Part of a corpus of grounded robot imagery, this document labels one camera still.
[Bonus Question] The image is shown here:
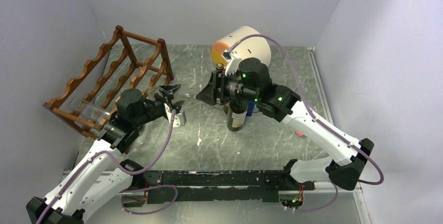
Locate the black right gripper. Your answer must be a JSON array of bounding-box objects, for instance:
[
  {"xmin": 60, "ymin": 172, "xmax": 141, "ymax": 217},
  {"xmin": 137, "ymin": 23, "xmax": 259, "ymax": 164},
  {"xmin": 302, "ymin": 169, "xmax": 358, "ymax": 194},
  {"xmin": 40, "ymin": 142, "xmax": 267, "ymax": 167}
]
[{"xmin": 196, "ymin": 68, "xmax": 260, "ymax": 106}]

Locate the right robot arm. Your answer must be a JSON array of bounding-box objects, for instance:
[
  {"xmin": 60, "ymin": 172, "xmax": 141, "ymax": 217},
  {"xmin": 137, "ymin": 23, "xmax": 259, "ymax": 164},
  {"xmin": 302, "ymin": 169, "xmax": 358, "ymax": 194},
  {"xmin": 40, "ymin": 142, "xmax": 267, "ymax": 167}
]
[{"xmin": 196, "ymin": 58, "xmax": 374, "ymax": 191}]

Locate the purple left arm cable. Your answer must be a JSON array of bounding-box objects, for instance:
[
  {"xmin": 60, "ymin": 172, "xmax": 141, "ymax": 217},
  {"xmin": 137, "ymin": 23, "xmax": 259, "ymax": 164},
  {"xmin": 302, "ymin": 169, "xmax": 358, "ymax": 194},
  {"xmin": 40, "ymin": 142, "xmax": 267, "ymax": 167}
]
[{"xmin": 34, "ymin": 110, "xmax": 176, "ymax": 224}]

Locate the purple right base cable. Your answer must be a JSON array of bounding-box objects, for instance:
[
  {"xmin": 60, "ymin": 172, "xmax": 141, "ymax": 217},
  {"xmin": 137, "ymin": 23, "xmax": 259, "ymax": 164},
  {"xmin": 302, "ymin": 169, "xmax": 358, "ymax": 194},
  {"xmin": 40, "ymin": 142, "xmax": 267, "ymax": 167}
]
[{"xmin": 284, "ymin": 181, "xmax": 339, "ymax": 214}]

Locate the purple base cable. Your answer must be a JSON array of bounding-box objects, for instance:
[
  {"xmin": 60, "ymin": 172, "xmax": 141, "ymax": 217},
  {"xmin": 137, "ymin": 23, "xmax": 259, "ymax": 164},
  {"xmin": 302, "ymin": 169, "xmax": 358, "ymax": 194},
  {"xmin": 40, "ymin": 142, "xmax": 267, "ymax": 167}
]
[
  {"xmin": 284, "ymin": 181, "xmax": 339, "ymax": 214},
  {"xmin": 121, "ymin": 184, "xmax": 179, "ymax": 216}
]

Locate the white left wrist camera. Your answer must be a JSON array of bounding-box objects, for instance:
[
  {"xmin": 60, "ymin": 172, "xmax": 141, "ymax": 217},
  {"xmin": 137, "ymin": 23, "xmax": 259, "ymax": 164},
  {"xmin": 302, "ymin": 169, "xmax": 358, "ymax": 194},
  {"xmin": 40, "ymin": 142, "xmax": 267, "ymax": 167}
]
[{"xmin": 167, "ymin": 111, "xmax": 186, "ymax": 128}]

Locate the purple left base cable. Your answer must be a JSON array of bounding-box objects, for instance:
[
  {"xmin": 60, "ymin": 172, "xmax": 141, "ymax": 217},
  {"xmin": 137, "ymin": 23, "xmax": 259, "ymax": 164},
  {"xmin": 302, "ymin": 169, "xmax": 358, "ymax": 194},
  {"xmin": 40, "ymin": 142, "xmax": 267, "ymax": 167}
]
[{"xmin": 121, "ymin": 184, "xmax": 179, "ymax": 216}]

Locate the dark green wine bottle front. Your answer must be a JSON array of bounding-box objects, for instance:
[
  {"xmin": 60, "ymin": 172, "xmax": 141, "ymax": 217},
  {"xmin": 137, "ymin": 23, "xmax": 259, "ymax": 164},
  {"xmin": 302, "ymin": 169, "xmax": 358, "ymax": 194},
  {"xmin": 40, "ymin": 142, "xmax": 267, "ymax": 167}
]
[{"xmin": 227, "ymin": 99, "xmax": 248, "ymax": 132}]

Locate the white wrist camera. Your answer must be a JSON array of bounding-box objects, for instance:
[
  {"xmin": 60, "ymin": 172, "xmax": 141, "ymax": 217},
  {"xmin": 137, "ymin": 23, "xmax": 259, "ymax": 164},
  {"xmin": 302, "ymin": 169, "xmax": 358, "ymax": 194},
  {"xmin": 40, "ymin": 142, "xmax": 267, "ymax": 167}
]
[
  {"xmin": 167, "ymin": 111, "xmax": 186, "ymax": 128},
  {"xmin": 222, "ymin": 50, "xmax": 242, "ymax": 76}
]

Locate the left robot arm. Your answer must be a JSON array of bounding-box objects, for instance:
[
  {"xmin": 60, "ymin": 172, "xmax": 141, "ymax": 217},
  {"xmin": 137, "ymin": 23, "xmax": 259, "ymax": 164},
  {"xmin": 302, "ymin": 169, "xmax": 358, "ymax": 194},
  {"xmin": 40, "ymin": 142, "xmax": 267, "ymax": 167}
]
[{"xmin": 26, "ymin": 84, "xmax": 186, "ymax": 223}]

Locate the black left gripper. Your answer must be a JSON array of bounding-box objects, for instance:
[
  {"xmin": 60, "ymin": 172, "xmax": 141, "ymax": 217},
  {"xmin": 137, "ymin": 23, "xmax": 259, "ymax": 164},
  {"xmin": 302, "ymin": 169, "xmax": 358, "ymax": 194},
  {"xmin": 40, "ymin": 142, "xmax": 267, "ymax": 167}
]
[{"xmin": 132, "ymin": 84, "xmax": 185, "ymax": 127}]

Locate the clear glass wine bottle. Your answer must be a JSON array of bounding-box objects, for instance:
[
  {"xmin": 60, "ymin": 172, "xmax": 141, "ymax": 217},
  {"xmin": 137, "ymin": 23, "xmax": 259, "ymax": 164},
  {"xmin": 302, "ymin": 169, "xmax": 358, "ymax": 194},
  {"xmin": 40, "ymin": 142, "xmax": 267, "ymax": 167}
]
[{"xmin": 67, "ymin": 97, "xmax": 111, "ymax": 124}]

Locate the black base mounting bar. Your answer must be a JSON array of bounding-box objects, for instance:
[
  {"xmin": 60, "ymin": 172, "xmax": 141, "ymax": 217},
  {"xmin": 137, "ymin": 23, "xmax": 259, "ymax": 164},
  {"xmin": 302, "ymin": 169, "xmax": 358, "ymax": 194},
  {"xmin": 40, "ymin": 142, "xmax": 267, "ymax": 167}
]
[{"xmin": 128, "ymin": 168, "xmax": 314, "ymax": 204}]

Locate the cream orange yellow cylinder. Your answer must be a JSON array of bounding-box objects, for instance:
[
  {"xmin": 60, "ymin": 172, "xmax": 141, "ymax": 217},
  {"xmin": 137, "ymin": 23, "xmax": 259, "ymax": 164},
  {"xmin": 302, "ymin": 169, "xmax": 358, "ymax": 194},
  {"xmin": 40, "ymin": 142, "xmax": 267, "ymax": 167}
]
[{"xmin": 211, "ymin": 26, "xmax": 272, "ymax": 67}]

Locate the aluminium frame rail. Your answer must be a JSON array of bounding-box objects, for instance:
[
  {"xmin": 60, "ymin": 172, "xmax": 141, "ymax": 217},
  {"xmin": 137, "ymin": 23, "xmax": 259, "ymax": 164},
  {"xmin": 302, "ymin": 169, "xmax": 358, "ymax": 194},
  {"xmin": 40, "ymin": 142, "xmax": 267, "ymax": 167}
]
[{"xmin": 46, "ymin": 169, "xmax": 372, "ymax": 224}]

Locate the brown wooden wine rack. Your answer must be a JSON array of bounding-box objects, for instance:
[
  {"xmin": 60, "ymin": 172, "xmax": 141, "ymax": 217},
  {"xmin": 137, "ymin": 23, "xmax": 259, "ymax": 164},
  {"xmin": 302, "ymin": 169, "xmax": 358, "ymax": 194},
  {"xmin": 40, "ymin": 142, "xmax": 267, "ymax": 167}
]
[{"xmin": 43, "ymin": 25, "xmax": 174, "ymax": 139}]

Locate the blue bottle with silver cap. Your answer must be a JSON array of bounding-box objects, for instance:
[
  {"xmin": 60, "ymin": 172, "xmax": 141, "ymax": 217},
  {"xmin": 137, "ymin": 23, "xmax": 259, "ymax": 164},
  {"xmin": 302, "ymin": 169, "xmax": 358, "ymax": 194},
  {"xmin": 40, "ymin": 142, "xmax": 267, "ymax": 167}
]
[{"xmin": 248, "ymin": 104, "xmax": 259, "ymax": 115}]

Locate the clear bottle with black cap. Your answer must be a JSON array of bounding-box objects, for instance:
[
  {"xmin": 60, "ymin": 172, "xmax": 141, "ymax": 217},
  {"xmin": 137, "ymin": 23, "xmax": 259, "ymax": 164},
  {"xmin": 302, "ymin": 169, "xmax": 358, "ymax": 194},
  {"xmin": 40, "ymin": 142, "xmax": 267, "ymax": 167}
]
[{"xmin": 216, "ymin": 63, "xmax": 225, "ymax": 73}]

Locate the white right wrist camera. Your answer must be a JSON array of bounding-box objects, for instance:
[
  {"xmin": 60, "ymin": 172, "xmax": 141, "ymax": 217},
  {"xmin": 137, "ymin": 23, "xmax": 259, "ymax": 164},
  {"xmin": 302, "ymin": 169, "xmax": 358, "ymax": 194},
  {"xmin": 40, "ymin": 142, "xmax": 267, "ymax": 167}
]
[{"xmin": 222, "ymin": 50, "xmax": 242, "ymax": 76}]

